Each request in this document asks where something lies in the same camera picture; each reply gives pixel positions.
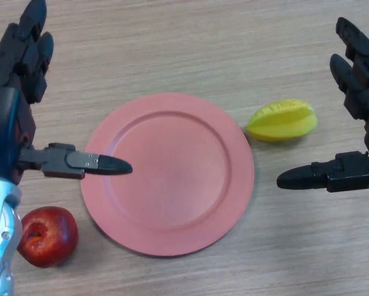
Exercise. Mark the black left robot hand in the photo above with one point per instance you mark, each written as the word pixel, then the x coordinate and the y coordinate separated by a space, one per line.
pixel 5 101

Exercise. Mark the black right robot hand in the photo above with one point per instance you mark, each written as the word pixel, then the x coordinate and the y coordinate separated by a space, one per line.
pixel 361 77

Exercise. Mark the yellow starfruit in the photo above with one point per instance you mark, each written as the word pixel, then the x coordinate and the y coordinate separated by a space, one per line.
pixel 282 121

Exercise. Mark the pink round plate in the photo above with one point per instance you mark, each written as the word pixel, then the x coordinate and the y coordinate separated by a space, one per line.
pixel 168 175

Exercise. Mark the red apple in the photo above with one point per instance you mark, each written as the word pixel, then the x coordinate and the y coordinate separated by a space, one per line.
pixel 50 239

